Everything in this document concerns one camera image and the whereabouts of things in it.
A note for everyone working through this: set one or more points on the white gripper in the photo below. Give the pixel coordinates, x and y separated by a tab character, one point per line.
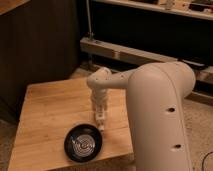
99	99

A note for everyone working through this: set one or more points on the white plastic bottle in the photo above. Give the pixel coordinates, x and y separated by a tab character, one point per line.
100	117

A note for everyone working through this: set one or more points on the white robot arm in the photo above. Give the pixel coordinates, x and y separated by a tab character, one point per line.
154	95

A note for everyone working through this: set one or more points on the black ceramic bowl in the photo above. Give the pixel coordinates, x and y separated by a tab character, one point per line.
83	143

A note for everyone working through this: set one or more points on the light wooden table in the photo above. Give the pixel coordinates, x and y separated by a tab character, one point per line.
50	110

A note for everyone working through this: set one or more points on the vertical metal pole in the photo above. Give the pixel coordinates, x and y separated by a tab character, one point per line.
90	32

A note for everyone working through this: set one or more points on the wooden shelf with items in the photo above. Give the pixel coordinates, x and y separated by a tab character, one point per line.
178	7

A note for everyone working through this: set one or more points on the metal beam rail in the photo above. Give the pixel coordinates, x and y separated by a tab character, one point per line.
135	56

